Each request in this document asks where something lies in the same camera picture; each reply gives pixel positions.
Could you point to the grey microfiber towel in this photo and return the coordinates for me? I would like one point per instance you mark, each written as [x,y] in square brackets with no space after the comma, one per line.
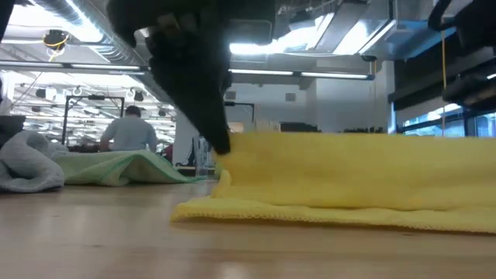
[27,166]

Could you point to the clear plastic bin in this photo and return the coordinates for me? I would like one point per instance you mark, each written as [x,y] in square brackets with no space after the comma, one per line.
[203,159]

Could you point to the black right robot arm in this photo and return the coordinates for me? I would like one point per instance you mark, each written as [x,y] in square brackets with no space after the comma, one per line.
[476,23]

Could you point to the person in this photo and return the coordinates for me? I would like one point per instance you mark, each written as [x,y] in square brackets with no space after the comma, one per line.
[129,131]

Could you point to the black background robot arm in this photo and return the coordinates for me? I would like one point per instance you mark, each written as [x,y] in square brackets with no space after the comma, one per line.
[190,155]

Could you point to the pale green microfiber towel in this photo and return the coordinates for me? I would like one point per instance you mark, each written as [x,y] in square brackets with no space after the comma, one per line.
[116,166]

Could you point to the black metal stand frame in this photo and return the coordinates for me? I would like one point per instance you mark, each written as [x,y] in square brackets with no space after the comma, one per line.
[232,104]
[93,97]

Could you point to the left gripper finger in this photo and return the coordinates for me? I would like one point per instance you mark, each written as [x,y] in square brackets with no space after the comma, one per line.
[209,116]

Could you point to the yellow microfiber towel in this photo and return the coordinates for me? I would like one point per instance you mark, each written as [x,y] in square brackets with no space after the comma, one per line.
[329,174]

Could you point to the silver ventilation duct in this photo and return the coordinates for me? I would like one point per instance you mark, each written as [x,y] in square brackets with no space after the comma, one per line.
[116,56]

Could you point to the long ceiling light bar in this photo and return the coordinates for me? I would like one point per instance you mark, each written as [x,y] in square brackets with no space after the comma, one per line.
[302,73]
[77,66]

